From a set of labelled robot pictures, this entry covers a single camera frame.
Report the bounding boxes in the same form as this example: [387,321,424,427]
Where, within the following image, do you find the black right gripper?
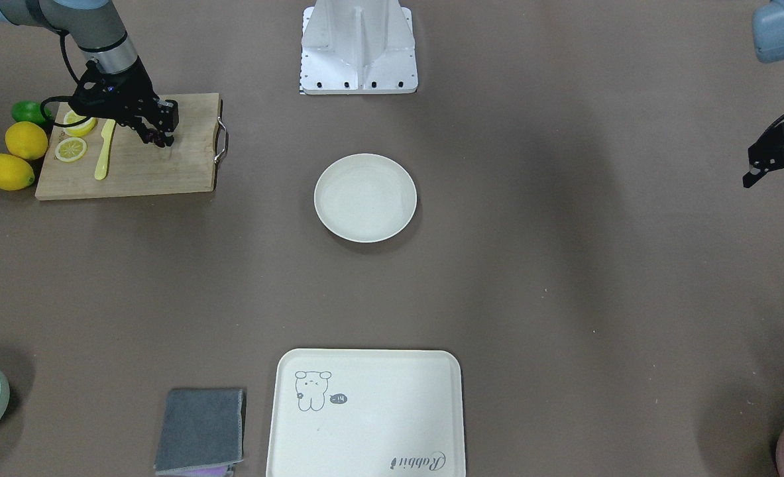
[68,58,179,145]

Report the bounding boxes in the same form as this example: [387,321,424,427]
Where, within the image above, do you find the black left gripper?
[742,122,784,188]

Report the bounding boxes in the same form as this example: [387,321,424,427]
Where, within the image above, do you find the cream round plate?
[313,153,418,242]

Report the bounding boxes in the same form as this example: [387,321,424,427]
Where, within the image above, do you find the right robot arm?
[0,1,179,148]

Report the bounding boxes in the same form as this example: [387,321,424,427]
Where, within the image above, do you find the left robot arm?
[741,1,784,188]

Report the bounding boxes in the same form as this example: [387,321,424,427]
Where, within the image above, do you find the cream rabbit tray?
[266,349,467,476]

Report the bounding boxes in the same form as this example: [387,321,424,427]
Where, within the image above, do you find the yellow plastic knife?
[93,119,117,180]

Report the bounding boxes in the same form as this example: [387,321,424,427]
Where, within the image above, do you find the bamboo cutting board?
[34,93,229,201]

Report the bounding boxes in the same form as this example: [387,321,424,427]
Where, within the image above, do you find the upper lemon slice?
[62,111,97,138]

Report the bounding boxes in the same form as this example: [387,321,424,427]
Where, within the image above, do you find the lemon slice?
[54,138,88,163]
[62,111,97,138]

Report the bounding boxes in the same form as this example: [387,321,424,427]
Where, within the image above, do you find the lower lemon slice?
[54,138,88,163]

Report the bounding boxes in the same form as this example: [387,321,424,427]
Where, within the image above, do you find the upper whole lemon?
[5,121,49,161]

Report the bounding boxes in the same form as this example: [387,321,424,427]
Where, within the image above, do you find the whole lemon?
[5,121,49,161]
[0,154,35,191]

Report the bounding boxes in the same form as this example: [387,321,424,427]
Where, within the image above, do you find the green lime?
[11,100,50,127]

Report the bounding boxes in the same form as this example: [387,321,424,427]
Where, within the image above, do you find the lower whole lemon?
[0,154,35,191]

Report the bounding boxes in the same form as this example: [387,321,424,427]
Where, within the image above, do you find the grey folded cloth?
[154,388,245,476]

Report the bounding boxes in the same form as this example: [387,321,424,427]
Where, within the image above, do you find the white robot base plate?
[299,1,419,95]

